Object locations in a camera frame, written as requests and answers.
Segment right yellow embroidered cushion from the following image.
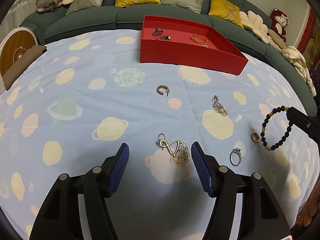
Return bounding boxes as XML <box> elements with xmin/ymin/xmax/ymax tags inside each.
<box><xmin>208</xmin><ymin>0</ymin><xmax>244</xmax><ymax>28</ymax></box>

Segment dark green sofa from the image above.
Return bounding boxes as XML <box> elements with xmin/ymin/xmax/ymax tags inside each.
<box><xmin>21</xmin><ymin>0</ymin><xmax>317</xmax><ymax>116</ymax></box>

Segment cream flower shaped cushion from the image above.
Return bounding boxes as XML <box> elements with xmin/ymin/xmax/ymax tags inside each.
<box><xmin>240</xmin><ymin>11</ymin><xmax>271</xmax><ymax>44</ymax></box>

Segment red monkey plush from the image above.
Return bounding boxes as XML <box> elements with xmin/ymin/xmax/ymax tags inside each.
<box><xmin>270</xmin><ymin>8</ymin><xmax>289</xmax><ymax>43</ymax></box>

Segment white sheer curtain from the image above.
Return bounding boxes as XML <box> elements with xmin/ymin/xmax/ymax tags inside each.
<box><xmin>2</xmin><ymin>0</ymin><xmax>36</xmax><ymax>29</ymax></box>

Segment silver ring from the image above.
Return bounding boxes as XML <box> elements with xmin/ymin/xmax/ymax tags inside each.
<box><xmin>229</xmin><ymin>147</ymin><xmax>243</xmax><ymax>167</ymax></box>

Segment gold hoop earring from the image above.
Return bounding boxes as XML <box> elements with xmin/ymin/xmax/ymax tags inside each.
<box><xmin>156</xmin><ymin>85</ymin><xmax>170</xmax><ymax>96</ymax></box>

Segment white round wooden device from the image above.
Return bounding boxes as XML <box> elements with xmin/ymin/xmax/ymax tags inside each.
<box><xmin>1</xmin><ymin>27</ymin><xmax>38</xmax><ymax>77</ymax></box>

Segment blue planet pattern tablecloth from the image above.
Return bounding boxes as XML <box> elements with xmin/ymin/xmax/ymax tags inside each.
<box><xmin>1</xmin><ymin>30</ymin><xmax>319</xmax><ymax>239</ymax></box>

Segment brown cloth pouch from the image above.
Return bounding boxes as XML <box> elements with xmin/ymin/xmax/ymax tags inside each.
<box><xmin>3</xmin><ymin>45</ymin><xmax>47</xmax><ymax>90</ymax></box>

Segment cream knotted cushion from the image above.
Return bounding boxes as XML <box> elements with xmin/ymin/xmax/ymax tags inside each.
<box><xmin>280</xmin><ymin>46</ymin><xmax>317</xmax><ymax>96</ymax></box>

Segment black bead bracelet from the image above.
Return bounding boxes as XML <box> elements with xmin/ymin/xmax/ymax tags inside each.
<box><xmin>260</xmin><ymin>105</ymin><xmax>293</xmax><ymax>152</ymax></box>

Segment gold bangle bracelet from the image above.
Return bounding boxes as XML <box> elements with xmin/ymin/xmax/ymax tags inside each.
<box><xmin>189</xmin><ymin>34</ymin><xmax>209</xmax><ymax>48</ymax></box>

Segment beige oval cushion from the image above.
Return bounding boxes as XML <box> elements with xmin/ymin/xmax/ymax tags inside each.
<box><xmin>268</xmin><ymin>29</ymin><xmax>287</xmax><ymax>49</ymax></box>

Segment red jewelry tray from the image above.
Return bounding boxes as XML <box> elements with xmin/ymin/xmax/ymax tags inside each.
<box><xmin>140</xmin><ymin>15</ymin><xmax>248</xmax><ymax>75</ymax></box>

